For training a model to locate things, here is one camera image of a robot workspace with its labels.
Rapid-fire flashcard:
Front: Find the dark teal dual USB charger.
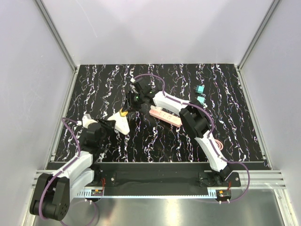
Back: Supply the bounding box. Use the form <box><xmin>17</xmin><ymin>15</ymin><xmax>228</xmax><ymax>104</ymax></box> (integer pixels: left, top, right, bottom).
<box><xmin>195</xmin><ymin>85</ymin><xmax>205</xmax><ymax>94</ymax></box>

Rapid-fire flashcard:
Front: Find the white plug on strip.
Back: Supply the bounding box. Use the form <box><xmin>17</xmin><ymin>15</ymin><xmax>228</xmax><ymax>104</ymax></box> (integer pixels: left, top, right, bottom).
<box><xmin>150</xmin><ymin>105</ymin><xmax>162</xmax><ymax>112</ymax></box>

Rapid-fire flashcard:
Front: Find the white triangular socket adapter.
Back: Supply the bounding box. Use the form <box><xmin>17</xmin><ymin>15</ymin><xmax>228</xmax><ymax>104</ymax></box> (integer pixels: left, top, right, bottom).
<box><xmin>107</xmin><ymin>112</ymin><xmax>130</xmax><ymax>135</ymax></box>

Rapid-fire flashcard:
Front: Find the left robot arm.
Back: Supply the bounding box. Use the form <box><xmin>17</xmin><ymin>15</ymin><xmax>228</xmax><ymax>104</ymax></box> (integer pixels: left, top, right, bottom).
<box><xmin>29</xmin><ymin>116</ymin><xmax>116</xmax><ymax>221</ymax></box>

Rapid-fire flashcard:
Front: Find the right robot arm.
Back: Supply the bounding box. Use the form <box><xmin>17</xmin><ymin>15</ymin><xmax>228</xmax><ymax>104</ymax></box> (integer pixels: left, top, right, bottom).
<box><xmin>122</xmin><ymin>77</ymin><xmax>231</xmax><ymax>187</ymax></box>

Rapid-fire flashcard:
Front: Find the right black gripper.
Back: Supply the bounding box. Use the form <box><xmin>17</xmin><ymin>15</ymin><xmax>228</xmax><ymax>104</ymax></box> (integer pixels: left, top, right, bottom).
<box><xmin>121</xmin><ymin>92</ymin><xmax>144</xmax><ymax>114</ymax></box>

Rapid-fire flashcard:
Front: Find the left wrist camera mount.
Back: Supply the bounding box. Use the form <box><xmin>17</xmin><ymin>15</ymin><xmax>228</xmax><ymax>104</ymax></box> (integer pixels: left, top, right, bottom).
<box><xmin>77</xmin><ymin>113</ymin><xmax>97</xmax><ymax>129</ymax></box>

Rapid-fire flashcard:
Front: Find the pink power strip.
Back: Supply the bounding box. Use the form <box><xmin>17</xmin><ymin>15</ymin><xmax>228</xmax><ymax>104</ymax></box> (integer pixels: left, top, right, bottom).
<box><xmin>149</xmin><ymin>109</ymin><xmax>182</xmax><ymax>127</ymax></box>

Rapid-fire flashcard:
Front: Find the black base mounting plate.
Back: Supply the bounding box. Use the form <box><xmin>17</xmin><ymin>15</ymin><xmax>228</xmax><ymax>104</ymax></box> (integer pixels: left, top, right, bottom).
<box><xmin>99</xmin><ymin>162</ymin><xmax>241</xmax><ymax>198</ymax></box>

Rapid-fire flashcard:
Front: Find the yellow USB charger plug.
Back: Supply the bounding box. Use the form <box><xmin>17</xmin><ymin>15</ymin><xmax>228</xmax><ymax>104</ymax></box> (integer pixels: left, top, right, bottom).
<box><xmin>119</xmin><ymin>109</ymin><xmax>128</xmax><ymax>117</ymax></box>

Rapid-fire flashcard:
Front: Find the light teal USB-C charger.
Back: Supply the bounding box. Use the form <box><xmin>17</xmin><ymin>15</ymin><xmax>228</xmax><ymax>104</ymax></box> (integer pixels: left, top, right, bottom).
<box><xmin>197</xmin><ymin>96</ymin><xmax>205</xmax><ymax>105</ymax></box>

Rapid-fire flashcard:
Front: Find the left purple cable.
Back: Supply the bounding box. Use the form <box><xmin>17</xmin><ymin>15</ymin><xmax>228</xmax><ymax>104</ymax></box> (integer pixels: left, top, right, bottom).
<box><xmin>39</xmin><ymin>117</ymin><xmax>102</xmax><ymax>226</ymax></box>

